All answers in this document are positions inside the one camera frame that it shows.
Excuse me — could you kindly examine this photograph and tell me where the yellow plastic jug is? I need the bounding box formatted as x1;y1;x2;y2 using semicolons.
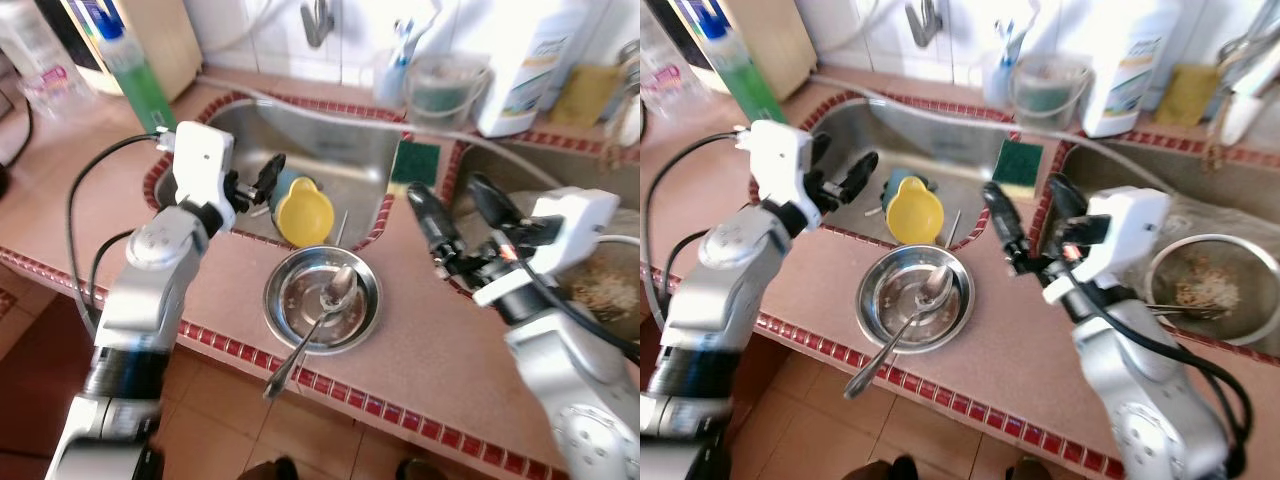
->
272;178;338;249
885;178;946;246

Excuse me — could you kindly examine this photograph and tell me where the beige water ionizer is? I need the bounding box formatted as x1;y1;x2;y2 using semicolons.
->
655;0;819;101
35;0;204;101

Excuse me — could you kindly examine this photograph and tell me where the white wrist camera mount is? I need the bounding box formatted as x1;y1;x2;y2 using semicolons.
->
745;120;826;208
1042;186;1173;308
470;187;622;308
158;121;238;208

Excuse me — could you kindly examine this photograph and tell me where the blue white toothbrush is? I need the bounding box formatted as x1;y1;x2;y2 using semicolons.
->
998;18;1031;66
392;18;426;66

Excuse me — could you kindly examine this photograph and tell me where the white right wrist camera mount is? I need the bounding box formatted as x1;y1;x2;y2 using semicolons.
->
470;187;622;308
1042;186;1173;308

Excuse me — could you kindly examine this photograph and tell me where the white detergent bottle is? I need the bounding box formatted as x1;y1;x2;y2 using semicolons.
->
1075;0;1186;139
470;0;593;139

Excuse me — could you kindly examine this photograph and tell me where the clear plastic bucket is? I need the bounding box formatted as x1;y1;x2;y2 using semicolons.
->
403;55;493;131
1010;55;1096;131

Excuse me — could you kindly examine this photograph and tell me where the steel bowl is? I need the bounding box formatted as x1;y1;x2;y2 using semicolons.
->
262;245;384;358
855;245;976;356

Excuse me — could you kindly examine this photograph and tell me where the dark teal cup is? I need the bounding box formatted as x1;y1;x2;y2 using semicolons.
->
268;168;316;216
885;168;931;211

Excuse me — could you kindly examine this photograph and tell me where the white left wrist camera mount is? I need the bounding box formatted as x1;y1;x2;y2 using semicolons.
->
745;120;826;208
158;121;238;208

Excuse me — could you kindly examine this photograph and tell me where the green dish soap bottle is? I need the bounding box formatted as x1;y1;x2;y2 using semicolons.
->
690;0;789;126
75;0;179;133

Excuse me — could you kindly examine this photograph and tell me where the black robot left foot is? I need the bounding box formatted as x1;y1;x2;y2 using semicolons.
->
850;456;921;480
238;456;301;480

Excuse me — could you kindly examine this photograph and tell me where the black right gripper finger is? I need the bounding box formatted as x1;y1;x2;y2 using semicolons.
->
406;182;465;269
467;174;523;233
1044;172;1091;229
981;181;1038;273

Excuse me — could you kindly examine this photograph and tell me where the steel sink basin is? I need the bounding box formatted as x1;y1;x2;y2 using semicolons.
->
1040;140;1280;351
765;95;1026;251
148;95;409;253
440;140;641;353

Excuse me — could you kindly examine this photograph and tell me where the grey wall tap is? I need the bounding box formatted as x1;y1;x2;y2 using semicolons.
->
298;0;338;49
905;0;946;49

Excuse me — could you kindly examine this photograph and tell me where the yellow green sponge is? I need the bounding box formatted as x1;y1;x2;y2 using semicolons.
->
993;140;1046;198
387;140;443;198

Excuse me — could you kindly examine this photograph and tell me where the chrome sink faucet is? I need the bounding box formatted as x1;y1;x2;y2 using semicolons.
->
605;40;641;151
1205;10;1280;171

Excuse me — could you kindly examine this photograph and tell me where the green scouring pad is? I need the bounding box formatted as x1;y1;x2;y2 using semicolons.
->
412;85;471;116
1018;85;1076;116

